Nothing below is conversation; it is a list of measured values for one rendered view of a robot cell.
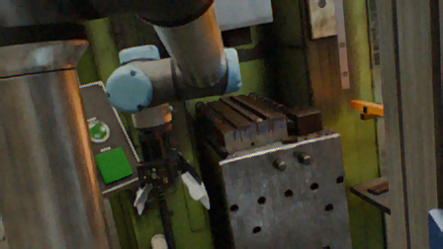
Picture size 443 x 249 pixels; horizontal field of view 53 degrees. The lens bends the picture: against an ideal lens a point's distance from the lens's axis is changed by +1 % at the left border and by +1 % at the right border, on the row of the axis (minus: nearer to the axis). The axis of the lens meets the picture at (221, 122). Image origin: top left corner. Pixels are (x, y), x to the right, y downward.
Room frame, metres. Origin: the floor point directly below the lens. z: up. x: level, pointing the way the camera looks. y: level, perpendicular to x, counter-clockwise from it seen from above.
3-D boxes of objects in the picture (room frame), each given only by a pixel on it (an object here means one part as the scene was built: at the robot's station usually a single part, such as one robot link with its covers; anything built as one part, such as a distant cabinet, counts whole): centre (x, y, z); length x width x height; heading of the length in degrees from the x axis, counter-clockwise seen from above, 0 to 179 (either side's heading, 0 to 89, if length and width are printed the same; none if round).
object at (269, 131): (1.47, -0.05, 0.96); 0.42 x 0.20 x 0.09; 12
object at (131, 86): (0.75, 0.12, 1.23); 0.11 x 0.11 x 0.08; 87
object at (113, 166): (1.03, 0.28, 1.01); 0.07 x 0.05 x 0.07; 127
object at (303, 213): (1.49, -0.10, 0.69); 0.56 x 0.38 x 0.45; 12
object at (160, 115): (0.85, 0.13, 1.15); 0.08 x 0.08 x 0.05
